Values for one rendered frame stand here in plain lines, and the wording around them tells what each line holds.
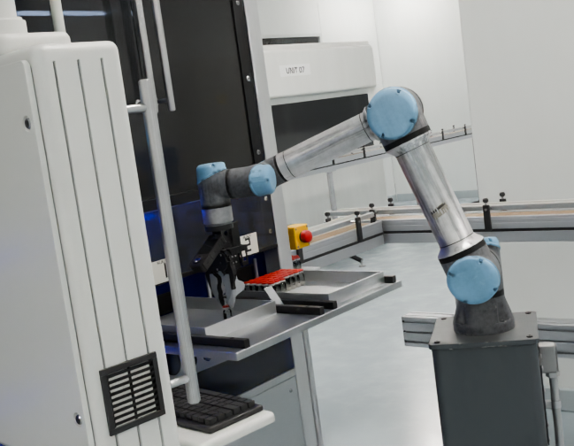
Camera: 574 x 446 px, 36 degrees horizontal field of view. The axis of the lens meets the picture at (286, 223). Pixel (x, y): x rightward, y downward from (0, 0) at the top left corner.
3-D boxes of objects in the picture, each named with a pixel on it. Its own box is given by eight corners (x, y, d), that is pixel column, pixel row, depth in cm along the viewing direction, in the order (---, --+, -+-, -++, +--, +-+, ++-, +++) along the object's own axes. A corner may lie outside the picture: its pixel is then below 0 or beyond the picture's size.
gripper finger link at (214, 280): (236, 303, 226) (233, 268, 224) (220, 309, 221) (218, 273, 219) (227, 302, 227) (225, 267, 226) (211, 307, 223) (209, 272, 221)
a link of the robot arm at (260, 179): (278, 160, 221) (237, 165, 224) (265, 164, 210) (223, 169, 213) (282, 190, 222) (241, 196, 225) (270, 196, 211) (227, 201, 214)
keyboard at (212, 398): (97, 403, 195) (95, 393, 195) (149, 384, 205) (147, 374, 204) (210, 434, 166) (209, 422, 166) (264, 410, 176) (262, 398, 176)
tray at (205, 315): (113, 334, 228) (111, 320, 227) (185, 308, 247) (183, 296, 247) (207, 342, 206) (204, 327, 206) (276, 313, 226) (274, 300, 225)
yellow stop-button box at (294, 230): (279, 249, 278) (276, 227, 277) (293, 245, 283) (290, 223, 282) (297, 249, 273) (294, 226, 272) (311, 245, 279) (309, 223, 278)
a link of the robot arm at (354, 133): (416, 78, 219) (249, 160, 234) (410, 78, 209) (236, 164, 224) (435, 120, 220) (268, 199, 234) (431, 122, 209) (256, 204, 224)
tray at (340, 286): (233, 302, 247) (232, 290, 246) (291, 280, 266) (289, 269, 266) (330, 307, 225) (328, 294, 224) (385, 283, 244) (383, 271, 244)
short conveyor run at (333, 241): (273, 287, 279) (267, 239, 277) (238, 286, 289) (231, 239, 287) (388, 243, 332) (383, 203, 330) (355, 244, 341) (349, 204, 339)
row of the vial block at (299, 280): (261, 299, 245) (259, 282, 244) (301, 283, 259) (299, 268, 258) (267, 299, 244) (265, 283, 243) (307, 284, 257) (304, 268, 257)
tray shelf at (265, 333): (100, 346, 224) (99, 339, 224) (273, 282, 277) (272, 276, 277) (237, 361, 194) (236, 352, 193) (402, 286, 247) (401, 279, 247)
